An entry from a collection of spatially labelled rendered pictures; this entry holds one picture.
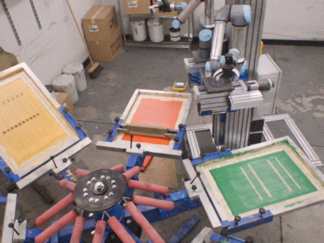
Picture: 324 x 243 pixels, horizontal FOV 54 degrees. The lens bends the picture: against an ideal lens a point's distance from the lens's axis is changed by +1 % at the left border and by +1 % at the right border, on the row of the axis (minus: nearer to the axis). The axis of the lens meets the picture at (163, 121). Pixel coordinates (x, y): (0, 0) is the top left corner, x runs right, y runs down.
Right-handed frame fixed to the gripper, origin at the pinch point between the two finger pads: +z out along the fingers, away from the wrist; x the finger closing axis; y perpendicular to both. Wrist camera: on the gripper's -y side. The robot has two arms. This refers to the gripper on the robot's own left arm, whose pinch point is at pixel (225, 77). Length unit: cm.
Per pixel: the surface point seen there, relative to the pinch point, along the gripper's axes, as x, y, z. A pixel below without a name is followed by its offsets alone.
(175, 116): 56, 65, -42
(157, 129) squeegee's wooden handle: 62, 55, -11
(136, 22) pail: 217, 86, -331
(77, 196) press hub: 73, 27, 80
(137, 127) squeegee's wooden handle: 78, 53, -10
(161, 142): 59, 65, -7
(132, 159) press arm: 70, 55, 24
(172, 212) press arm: 33, 72, 52
